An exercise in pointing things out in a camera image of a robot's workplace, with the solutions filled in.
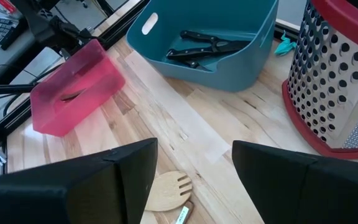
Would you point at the small teal crumpled scrap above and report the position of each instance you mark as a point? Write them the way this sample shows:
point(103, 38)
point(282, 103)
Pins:
point(284, 45)

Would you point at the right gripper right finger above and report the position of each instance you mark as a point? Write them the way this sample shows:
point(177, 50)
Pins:
point(306, 193)

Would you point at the red translucent plastic tray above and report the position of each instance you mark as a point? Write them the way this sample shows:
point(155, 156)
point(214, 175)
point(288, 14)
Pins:
point(82, 81)

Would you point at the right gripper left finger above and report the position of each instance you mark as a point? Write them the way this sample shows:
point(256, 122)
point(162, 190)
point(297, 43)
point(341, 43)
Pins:
point(73, 193)

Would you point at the red cardboard box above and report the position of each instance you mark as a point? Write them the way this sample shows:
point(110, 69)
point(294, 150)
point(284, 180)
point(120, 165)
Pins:
point(8, 5)

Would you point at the wooden fork spatula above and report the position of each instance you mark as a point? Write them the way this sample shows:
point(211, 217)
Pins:
point(166, 191)

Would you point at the dark wooden spoon white label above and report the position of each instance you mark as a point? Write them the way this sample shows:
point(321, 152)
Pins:
point(183, 214)

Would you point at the red trimmed metal box grater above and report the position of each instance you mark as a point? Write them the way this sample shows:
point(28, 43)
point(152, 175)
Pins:
point(322, 77)

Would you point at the teal plastic bin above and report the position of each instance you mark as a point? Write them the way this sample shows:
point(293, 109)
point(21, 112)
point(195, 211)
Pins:
point(238, 71)

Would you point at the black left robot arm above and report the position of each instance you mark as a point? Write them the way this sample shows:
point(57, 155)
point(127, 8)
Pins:
point(51, 25)

